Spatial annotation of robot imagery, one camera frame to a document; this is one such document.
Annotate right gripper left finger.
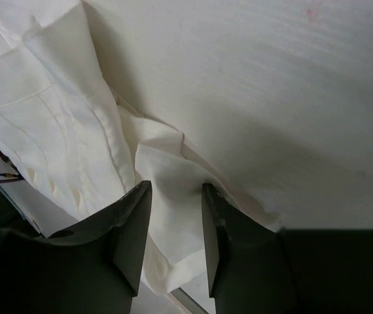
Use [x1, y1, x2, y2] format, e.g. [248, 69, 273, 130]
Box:
[0, 181, 151, 313]

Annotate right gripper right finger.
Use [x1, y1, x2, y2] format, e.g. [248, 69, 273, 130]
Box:
[202, 183, 373, 313]

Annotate white skirt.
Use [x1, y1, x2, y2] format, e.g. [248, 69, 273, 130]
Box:
[0, 0, 282, 297]

